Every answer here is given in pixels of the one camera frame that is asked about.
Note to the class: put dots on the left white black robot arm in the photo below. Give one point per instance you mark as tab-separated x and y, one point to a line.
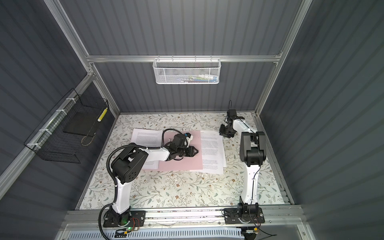
124	165

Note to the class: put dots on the printed paper sheet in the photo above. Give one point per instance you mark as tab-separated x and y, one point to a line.
149	138

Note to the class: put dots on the black foam pad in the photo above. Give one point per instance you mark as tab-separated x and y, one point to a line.
82	124

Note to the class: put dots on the pink folder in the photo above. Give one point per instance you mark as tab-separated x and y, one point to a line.
185	164

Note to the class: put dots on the white mesh wall basket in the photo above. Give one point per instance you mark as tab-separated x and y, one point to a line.
168	73

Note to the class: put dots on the yellow marker pen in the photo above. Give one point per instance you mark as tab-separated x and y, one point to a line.
102	115

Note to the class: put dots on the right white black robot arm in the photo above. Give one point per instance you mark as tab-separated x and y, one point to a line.
252	154

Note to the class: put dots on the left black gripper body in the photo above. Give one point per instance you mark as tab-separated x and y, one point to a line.
180	152

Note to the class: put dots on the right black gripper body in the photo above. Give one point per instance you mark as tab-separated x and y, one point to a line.
225	131

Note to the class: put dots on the black wire wall basket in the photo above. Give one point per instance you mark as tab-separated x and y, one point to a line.
66	136

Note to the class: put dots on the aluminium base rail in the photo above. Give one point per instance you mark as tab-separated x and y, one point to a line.
189	217

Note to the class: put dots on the white vented cable duct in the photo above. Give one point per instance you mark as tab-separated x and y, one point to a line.
176	234

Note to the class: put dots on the stack of printed papers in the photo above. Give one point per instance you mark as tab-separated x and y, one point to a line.
213	153

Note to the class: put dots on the pens in white basket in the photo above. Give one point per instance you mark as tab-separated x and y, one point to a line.
204	78

